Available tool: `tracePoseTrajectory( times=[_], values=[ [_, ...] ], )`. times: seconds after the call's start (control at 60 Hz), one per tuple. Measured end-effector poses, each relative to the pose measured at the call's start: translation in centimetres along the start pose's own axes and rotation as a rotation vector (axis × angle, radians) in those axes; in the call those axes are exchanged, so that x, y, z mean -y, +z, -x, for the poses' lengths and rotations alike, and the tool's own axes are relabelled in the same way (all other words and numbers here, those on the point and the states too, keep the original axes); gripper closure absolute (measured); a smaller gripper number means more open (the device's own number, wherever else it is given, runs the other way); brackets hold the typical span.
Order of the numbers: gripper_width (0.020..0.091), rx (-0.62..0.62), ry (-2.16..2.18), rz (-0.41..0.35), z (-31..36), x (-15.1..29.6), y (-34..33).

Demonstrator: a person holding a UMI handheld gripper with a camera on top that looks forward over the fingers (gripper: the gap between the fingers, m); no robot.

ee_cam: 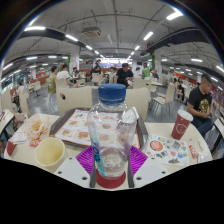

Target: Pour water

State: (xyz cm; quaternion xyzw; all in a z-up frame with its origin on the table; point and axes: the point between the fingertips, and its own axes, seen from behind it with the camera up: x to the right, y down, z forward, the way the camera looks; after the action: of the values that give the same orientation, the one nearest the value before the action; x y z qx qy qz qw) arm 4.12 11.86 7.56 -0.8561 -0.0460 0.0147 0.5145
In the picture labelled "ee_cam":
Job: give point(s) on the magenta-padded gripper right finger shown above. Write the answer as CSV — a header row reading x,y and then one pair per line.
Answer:
x,y
137,160

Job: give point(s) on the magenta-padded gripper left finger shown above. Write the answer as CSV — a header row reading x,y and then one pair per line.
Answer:
x,y
85,160

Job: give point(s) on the clear blue-capped water bottle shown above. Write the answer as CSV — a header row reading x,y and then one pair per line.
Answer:
x,y
111,133

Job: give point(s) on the colourful printed leaflet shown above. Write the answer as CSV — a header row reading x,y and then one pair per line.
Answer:
x,y
166,150

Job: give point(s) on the printed paper tray liner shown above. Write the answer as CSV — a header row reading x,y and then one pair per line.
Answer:
x,y
75,128

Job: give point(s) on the cream plastic cup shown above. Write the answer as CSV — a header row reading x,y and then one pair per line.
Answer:
x,y
50,153

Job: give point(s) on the dark brown food tray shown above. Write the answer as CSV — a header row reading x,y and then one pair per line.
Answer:
x,y
55,128

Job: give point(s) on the crumpled white napkin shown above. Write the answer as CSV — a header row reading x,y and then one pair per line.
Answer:
x,y
136,111

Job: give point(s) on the red white sauce packet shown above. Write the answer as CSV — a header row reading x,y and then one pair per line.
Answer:
x,y
35,142

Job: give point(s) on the red paper cup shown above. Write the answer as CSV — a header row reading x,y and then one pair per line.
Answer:
x,y
181,125

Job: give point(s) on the small red sauce packet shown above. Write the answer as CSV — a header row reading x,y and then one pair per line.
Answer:
x,y
193,151

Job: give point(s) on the clear bag with fries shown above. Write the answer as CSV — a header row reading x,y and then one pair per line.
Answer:
x,y
36,126

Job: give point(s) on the beige chair with round hole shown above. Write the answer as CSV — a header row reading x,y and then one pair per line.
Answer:
x,y
141,100
75,100

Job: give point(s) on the group of beige chairs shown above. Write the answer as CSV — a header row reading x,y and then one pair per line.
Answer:
x,y
168,95

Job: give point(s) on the flat red box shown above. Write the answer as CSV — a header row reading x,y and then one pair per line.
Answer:
x,y
10,148

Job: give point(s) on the beige bag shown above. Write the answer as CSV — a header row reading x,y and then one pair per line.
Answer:
x,y
19,120

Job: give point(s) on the person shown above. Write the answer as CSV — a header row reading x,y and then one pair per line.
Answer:
x,y
63,75
52,81
200,103
123,76

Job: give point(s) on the white square dining table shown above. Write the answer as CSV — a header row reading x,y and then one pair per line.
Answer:
x,y
6,121

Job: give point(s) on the ceiling air conditioner unit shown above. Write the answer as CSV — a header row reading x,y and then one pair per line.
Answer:
x,y
91,31

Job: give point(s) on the group of ceiling lights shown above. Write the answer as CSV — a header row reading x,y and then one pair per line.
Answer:
x,y
35,28

